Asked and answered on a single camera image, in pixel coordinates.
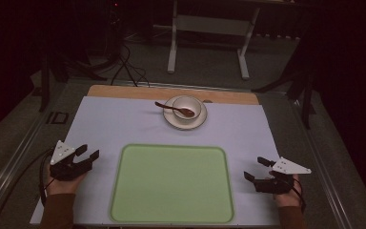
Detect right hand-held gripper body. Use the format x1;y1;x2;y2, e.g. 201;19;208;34
253;156;313;195

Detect black tripod stand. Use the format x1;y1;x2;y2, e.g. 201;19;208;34
251;47;317;130

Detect brown wooden spoon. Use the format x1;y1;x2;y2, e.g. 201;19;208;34
154;101;195;118

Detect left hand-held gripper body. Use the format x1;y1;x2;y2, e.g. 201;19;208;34
49;139;93;182

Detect white cup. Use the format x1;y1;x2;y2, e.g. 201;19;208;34
172;95;214;125

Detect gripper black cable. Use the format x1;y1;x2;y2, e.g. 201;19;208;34
290;177;307;214
0;147;56;229

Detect white metal table frame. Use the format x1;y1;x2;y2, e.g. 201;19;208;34
167;0;261;81

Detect person's right hand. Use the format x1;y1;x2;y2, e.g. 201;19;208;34
268;170;303;208

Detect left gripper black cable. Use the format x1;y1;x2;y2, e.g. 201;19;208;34
0;147;56;229

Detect black floor cables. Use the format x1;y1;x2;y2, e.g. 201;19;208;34
66;41;151;89

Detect white table mat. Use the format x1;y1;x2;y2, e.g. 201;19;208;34
29;95;282;227

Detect person's left hand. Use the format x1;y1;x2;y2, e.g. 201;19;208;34
45;162;88;196

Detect white saucer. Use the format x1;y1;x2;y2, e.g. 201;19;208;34
162;94;209;131

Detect green tray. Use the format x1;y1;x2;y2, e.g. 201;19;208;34
109;143;235;224

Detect black metal stand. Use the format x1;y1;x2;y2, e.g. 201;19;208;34
38;52;71;113

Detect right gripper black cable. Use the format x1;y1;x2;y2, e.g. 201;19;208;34
290;177;307;214

